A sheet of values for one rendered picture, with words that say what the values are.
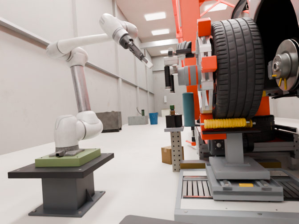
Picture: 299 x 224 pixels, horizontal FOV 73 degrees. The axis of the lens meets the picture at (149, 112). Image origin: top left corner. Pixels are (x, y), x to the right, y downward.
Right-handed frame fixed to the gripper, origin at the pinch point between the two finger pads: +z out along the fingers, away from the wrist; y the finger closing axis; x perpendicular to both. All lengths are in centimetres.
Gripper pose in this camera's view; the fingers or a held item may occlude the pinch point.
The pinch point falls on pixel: (147, 63)
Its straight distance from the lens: 116.6
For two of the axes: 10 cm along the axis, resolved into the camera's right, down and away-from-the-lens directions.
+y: 1.3, 1.9, 9.7
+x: -7.4, 6.7, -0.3
